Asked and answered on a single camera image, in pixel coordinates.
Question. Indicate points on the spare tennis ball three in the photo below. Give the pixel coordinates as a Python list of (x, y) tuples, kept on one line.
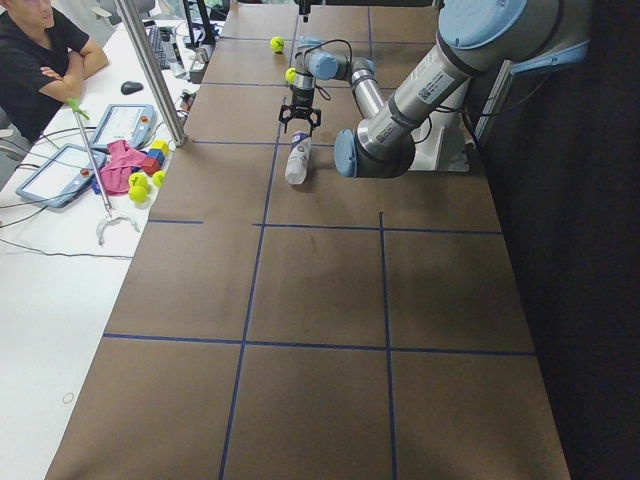
[(158, 178)]

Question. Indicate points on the far teach pendant tablet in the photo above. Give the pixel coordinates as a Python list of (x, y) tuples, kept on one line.
[(130, 122)]

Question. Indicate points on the spare tennis ball two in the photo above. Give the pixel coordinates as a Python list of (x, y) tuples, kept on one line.
[(138, 193)]

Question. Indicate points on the white camera mast with base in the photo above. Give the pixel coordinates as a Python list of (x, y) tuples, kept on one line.
[(440, 145)]

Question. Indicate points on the near teach pendant tablet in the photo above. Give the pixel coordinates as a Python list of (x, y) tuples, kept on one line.
[(60, 179)]

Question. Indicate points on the yellow tennis ball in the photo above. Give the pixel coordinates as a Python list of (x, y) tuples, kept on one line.
[(290, 75), (277, 44)]

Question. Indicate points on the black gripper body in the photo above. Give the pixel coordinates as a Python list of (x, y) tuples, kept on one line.
[(302, 97)]

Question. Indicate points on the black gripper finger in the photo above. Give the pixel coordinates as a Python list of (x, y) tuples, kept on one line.
[(286, 114), (313, 117)]

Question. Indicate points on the aluminium frame post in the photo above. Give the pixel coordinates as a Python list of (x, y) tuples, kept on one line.
[(134, 26)]

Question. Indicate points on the reacher grabber stick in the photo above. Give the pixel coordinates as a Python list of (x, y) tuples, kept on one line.
[(111, 216)]

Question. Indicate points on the pink cloth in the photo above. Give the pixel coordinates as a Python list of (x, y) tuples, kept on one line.
[(115, 173)]

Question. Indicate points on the yellow cube block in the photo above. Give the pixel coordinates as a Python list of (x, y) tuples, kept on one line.
[(159, 146)]

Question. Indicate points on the white tennis ball can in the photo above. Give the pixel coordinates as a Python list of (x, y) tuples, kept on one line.
[(297, 163)]

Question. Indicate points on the blue cube block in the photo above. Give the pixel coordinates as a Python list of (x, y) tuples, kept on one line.
[(156, 156)]

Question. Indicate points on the black keyboard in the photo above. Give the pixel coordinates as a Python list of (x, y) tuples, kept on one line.
[(158, 37)]

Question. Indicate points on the seated person in black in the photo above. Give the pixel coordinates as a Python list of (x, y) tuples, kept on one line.
[(45, 60)]

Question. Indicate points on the teach pendant tablet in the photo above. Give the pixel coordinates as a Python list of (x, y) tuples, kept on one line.
[(130, 122), (60, 179)]

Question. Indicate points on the red cube block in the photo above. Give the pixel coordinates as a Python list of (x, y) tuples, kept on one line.
[(150, 165)]

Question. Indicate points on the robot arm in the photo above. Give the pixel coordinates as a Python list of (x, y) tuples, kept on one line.
[(471, 38)]

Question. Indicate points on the black computer mouse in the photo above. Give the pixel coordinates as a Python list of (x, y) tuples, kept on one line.
[(130, 87)]

